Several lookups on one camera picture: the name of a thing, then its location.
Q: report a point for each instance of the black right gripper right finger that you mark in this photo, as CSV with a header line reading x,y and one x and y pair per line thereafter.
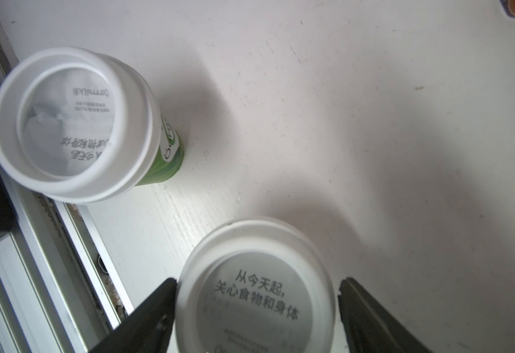
x,y
368,326

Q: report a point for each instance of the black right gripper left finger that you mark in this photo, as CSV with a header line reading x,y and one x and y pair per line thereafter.
x,y
149,327

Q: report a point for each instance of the white-lid yogurt cup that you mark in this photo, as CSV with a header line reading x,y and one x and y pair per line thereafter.
x,y
255,285
82,127

